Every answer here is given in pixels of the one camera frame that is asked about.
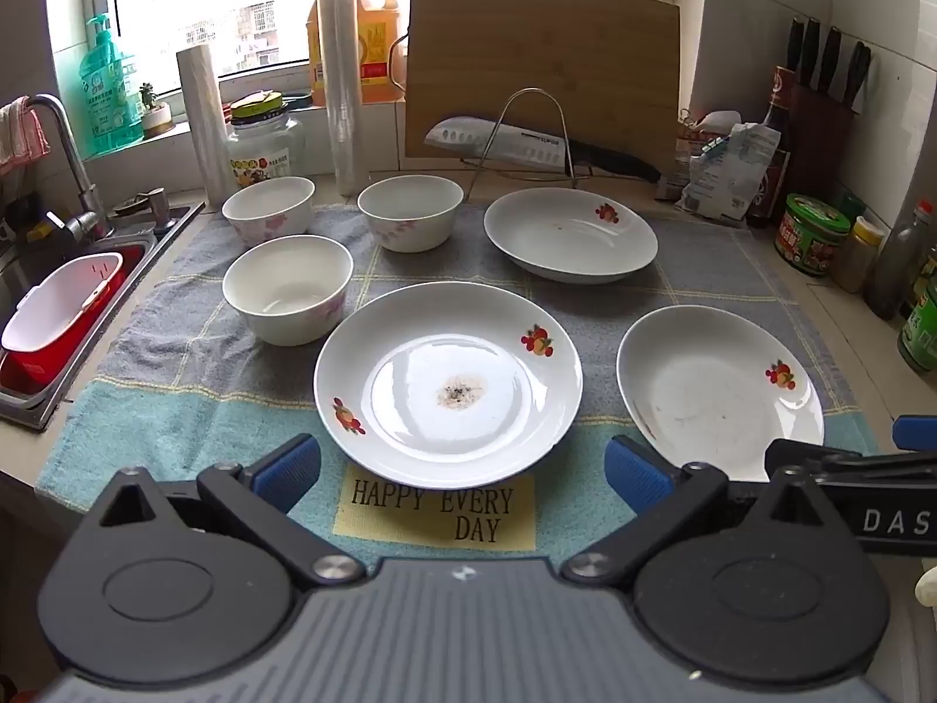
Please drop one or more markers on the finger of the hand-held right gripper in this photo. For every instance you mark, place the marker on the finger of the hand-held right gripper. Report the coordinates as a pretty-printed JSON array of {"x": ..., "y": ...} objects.
[
  {"x": 916, "y": 432},
  {"x": 878, "y": 470}
]

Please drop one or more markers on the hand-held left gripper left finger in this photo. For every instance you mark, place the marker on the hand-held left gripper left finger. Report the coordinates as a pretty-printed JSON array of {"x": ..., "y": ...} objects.
[{"x": 289, "y": 469}]

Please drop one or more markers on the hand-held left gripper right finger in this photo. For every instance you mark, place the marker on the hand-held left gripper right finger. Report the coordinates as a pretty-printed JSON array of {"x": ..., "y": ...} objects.
[{"x": 637, "y": 472}]

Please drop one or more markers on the white fruit print plate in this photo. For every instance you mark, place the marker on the white fruit print plate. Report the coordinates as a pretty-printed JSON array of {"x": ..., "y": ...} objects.
[{"x": 717, "y": 395}]

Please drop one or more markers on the white pink flower bowl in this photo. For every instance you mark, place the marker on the white pink flower bowl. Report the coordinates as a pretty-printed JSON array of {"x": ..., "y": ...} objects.
[
  {"x": 289, "y": 285},
  {"x": 267, "y": 205},
  {"x": 410, "y": 216}
]

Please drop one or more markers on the white plate with dark stain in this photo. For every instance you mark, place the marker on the white plate with dark stain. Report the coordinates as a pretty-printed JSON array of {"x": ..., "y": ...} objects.
[{"x": 454, "y": 351}]

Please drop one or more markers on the white plate with brown speck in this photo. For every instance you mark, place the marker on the white plate with brown speck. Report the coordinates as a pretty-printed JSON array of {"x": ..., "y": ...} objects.
[{"x": 571, "y": 234}]

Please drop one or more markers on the grey and teal checked towel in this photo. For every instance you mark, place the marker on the grey and teal checked towel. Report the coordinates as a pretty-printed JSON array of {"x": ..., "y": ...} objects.
[{"x": 219, "y": 395}]

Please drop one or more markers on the green plastic bottle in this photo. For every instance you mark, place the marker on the green plastic bottle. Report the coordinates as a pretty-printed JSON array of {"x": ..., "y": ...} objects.
[{"x": 921, "y": 329}]

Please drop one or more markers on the dark glass bottle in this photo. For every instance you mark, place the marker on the dark glass bottle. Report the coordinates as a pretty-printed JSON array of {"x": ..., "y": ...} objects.
[{"x": 897, "y": 271}]

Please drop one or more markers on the yellow lidded spice jar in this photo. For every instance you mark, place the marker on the yellow lidded spice jar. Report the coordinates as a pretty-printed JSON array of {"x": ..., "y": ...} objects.
[{"x": 856, "y": 256}]

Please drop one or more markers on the green lidded jar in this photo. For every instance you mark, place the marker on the green lidded jar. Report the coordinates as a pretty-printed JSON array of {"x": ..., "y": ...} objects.
[{"x": 809, "y": 242}]

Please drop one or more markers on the red basin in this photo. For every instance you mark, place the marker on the red basin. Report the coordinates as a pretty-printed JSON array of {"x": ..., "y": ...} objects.
[{"x": 44, "y": 370}]

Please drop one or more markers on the stainless steel sink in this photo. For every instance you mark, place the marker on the stainless steel sink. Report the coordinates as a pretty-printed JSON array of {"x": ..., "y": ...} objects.
[{"x": 29, "y": 414}]

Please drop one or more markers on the white colander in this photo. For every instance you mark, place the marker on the white colander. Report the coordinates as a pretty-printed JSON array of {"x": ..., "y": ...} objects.
[{"x": 51, "y": 307}]

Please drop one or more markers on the metal sink fixture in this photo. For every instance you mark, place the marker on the metal sink fixture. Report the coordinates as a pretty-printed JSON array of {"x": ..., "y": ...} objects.
[{"x": 143, "y": 203}]

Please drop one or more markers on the dark soy sauce bottle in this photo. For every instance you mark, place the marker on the dark soy sauce bottle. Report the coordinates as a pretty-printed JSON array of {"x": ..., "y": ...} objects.
[{"x": 776, "y": 161}]

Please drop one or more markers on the wooden knife block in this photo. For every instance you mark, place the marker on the wooden knife block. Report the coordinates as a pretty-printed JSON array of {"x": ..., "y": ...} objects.
[{"x": 823, "y": 139}]

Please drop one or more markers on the white crumpled bag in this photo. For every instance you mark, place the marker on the white crumpled bag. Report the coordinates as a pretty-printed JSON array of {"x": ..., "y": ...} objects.
[{"x": 725, "y": 176}]

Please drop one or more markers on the glass jar with green lid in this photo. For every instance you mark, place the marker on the glass jar with green lid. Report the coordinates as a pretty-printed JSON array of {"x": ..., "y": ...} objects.
[{"x": 263, "y": 154}]

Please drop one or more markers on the short plastic wrap roll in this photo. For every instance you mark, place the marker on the short plastic wrap roll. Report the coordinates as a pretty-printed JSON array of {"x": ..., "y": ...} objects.
[{"x": 205, "y": 124}]

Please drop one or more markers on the metal faucet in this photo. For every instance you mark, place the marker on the metal faucet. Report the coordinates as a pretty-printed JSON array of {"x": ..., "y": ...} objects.
[{"x": 73, "y": 161}]

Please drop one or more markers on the small potted plant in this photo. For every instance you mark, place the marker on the small potted plant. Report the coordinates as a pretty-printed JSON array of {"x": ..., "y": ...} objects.
[{"x": 156, "y": 116}]

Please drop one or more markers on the tall plastic wrap roll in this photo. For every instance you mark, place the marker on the tall plastic wrap roll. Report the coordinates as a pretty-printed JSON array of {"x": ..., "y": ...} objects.
[{"x": 342, "y": 88}]

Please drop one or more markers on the green dish soap bottle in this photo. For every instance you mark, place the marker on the green dish soap bottle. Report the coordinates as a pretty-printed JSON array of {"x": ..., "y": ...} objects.
[{"x": 110, "y": 102}]

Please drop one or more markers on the pink cloth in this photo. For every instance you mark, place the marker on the pink cloth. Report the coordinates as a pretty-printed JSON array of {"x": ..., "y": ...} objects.
[{"x": 18, "y": 135}]

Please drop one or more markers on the yellow cooking wine jug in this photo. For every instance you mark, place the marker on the yellow cooking wine jug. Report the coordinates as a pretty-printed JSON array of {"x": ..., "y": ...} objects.
[{"x": 373, "y": 44}]

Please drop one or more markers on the bamboo cutting board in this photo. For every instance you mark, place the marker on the bamboo cutting board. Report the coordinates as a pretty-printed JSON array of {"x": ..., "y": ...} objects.
[{"x": 542, "y": 44}]

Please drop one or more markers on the window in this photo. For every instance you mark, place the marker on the window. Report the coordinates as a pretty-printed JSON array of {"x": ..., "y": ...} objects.
[{"x": 219, "y": 0}]

